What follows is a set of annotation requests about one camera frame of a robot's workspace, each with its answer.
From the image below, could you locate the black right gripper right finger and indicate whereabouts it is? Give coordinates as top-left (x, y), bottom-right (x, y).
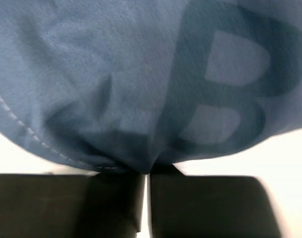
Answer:
top-left (149, 165), bottom-right (281, 238)

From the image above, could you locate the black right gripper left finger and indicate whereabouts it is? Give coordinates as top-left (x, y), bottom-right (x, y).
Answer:
top-left (0, 173), bottom-right (145, 238)

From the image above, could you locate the blue printed pillowcase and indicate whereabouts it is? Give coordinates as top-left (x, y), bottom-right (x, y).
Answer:
top-left (0, 0), bottom-right (302, 174)

